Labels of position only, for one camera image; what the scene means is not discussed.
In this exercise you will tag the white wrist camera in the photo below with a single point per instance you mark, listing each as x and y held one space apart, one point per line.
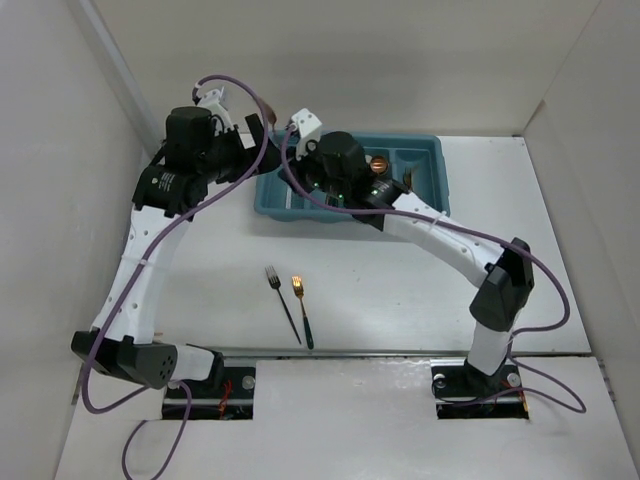
215 100
308 128

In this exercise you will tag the gold fork green handle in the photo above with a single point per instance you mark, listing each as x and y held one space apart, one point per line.
298 289

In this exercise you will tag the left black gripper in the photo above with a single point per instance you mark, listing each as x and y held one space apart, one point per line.
233 136

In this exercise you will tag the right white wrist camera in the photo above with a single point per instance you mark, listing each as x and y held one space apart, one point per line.
308 128

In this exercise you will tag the copper fork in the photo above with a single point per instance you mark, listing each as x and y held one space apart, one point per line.
408 178

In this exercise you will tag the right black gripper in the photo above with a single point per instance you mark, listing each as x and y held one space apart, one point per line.
297 166

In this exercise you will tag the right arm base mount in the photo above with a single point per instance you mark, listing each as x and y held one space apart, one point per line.
463 393

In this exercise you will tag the copper round spoon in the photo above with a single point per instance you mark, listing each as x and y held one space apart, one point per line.
379 165

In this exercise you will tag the aluminium rail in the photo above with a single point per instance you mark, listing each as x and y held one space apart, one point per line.
285 353

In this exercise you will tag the rose gold fork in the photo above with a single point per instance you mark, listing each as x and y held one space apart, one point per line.
271 115

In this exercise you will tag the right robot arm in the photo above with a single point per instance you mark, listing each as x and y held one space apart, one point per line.
501 271

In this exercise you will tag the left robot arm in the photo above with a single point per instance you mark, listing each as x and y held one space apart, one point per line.
120 342

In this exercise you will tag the dark grey fork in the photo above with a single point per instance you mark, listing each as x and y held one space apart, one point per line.
275 284

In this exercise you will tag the blue plastic cutlery tray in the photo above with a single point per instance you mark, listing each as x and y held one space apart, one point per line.
421 152

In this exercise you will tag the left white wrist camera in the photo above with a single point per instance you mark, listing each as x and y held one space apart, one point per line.
215 100

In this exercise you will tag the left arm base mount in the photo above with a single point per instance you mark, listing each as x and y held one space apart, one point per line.
228 393

